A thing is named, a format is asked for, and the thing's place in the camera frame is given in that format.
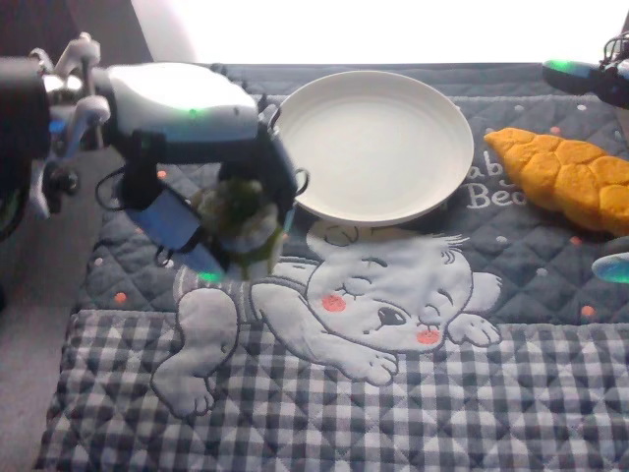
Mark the white round plate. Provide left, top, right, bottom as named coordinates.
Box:
left=276, top=70, right=476, bottom=228

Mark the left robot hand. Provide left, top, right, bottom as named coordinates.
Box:
left=95, top=61, right=312, bottom=286

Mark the grey quilt with printed bear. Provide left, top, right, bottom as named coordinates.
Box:
left=33, top=62, right=629, bottom=472

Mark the green white small toy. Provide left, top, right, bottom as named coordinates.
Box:
left=190, top=177, right=290, bottom=282

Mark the orange object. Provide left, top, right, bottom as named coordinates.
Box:
left=484, top=126, right=629, bottom=233

